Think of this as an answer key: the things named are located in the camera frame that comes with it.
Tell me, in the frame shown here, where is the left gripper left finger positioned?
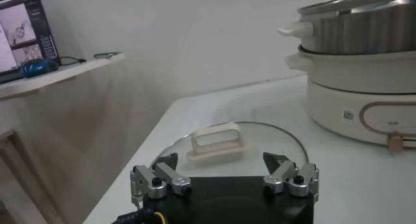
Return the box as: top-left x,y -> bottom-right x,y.
129,152 -> 192,210

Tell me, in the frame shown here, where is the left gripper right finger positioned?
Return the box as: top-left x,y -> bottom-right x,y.
262,152 -> 320,199

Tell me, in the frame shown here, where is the glass lid with cream handle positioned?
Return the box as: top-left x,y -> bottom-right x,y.
150,121 -> 309,178

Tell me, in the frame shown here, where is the stainless steel steamer basket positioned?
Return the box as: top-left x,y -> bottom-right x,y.
277,0 -> 416,56

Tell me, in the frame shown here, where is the white electric cooker pot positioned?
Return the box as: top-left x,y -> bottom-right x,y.
284,49 -> 416,154

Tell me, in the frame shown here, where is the white side table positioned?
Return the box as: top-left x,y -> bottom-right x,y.
0,52 -> 126,102

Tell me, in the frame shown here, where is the blue computer mouse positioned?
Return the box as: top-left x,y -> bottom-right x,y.
19,58 -> 60,79

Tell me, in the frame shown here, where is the laptop screen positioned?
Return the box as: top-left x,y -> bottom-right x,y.
0,0 -> 61,85

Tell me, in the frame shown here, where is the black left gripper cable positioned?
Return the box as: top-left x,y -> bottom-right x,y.
112,208 -> 167,224

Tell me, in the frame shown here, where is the green handled scraper tool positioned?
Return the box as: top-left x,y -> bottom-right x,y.
93,51 -> 122,60

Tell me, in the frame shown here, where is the black laptop cable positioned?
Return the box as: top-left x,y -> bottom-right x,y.
59,55 -> 87,67

